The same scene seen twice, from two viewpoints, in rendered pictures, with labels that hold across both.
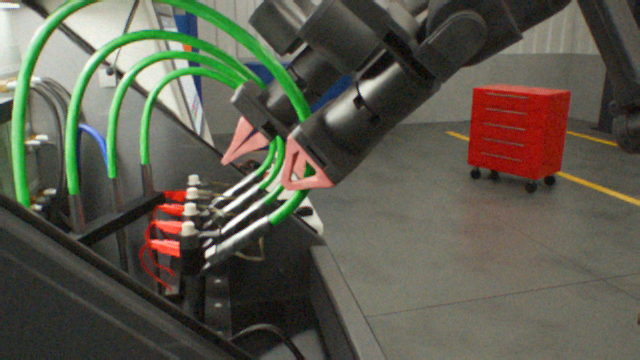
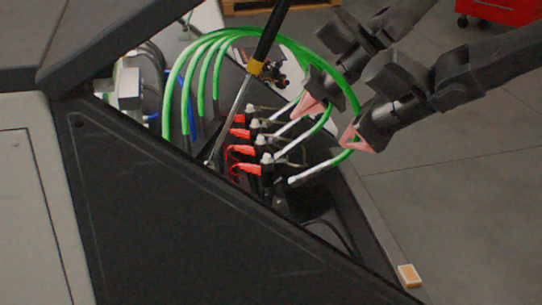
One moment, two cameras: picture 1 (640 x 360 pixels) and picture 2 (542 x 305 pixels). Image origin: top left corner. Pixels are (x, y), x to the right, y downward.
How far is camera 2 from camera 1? 0.54 m
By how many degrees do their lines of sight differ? 14
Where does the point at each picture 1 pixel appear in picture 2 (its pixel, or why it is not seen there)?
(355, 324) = (371, 213)
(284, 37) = (339, 46)
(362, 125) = (394, 124)
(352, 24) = (394, 81)
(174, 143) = (231, 77)
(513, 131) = not seen: outside the picture
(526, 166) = (517, 15)
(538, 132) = not seen: outside the picture
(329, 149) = (374, 135)
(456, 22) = (451, 91)
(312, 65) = (356, 64)
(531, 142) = not seen: outside the picture
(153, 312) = (302, 233)
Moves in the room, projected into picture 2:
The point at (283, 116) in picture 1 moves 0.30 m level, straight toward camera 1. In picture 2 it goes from (335, 93) to (365, 179)
